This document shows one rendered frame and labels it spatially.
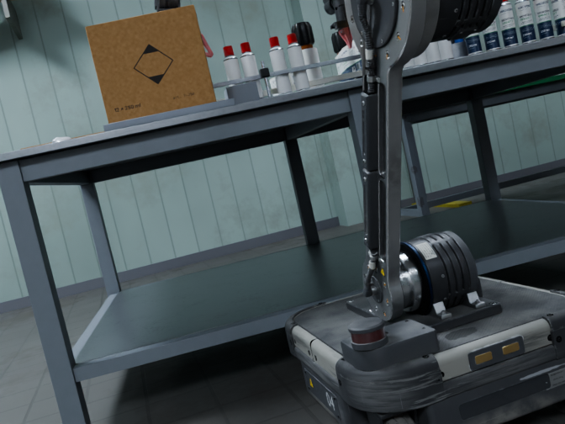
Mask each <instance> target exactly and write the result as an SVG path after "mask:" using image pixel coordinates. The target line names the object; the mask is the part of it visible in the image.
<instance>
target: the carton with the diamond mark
mask: <svg viewBox="0 0 565 424"><path fill-rule="evenodd" d="M85 29H86V32H87V38H88V42H89V45H90V49H91V52H92V59H93V63H94V66H95V70H96V73H97V77H98V83H99V87H100V90H101V94H102V97H103V103H104V107H105V111H106V115H107V118H108V123H109V124H111V123H115V122H119V121H124V120H128V119H135V118H139V117H144V116H148V115H153V114H159V113H164V112H168V111H172V110H177V109H184V108H188V107H192V106H197V105H201V104H206V103H212V102H217V101H216V97H215V93H214V86H213V83H212V79H211V75H210V71H209V64H208V61H207V57H206V53H205V49H204V46H203V39H202V35H201V31H200V28H199V24H198V17H197V14H196V11H195V7H194V5H188V6H184V7H180V8H173V9H168V10H164V11H160V12H155V13H148V14H144V15H140V16H135V17H131V18H127V19H120V20H115V21H111V22H107V23H102V24H95V25H91V26H87V27H86V28H85Z"/></svg>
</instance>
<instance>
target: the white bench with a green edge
mask: <svg viewBox="0 0 565 424"><path fill-rule="evenodd" d="M561 91H565V73H564V74H560V75H556V76H553V77H548V78H545V79H541V80H539V81H535V82H531V83H527V84H525V85H521V86H518V87H513V88H511V89H508V90H504V91H502V92H498V93H494V94H490V95H488V96H485V97H482V99H483V106H484V108H489V107H493V106H497V105H500V104H505V103H512V102H516V101H520V100H524V99H528V98H534V97H539V96H542V95H547V94H550V93H557V92H561ZM466 112H468V109H467V101H466V102H462V103H454V104H451V105H447V106H443V107H439V108H435V109H428V110H424V111H420V112H416V113H412V114H405V115H402V136H403V140H404V148H405V152H406V156H407V160H408V164H409V172H410V176H411V181H412V184H413V189H414V193H415V201H416V204H414V205H410V206H408V207H404V208H401V215H403V216H419V217H421V216H424V215H430V209H429V208H430V207H434V206H437V205H441V204H446V203H450V202H453V201H457V200H460V199H465V198H469V197H472V196H476V195H479V194H482V193H484V191H483V187H481V188H475V189H473V190H469V191H466V192H462V193H456V194H453V195H450V196H446V197H443V198H439V199H433V200H431V201H428V200H427V197H426V192H425V185H424V180H423V176H422V171H421V167H420V160H419V156H418V151H417V147H416V143H415V135H414V131H413V127H412V124H417V123H420V122H425V121H428V120H433V119H439V118H443V117H447V116H452V115H455V114H462V113H466ZM562 172H565V166H562V167H557V168H553V169H550V170H546V171H543V172H538V173H534V174H531V175H527V176H524V177H520V178H515V179H511V180H508V181H504V182H501V183H499V189H502V188H507V187H510V186H514V185H517V184H521V183H526V182H529V181H533V180H537V179H540V178H545V177H549V176H552V175H556V174H558V173H562Z"/></svg>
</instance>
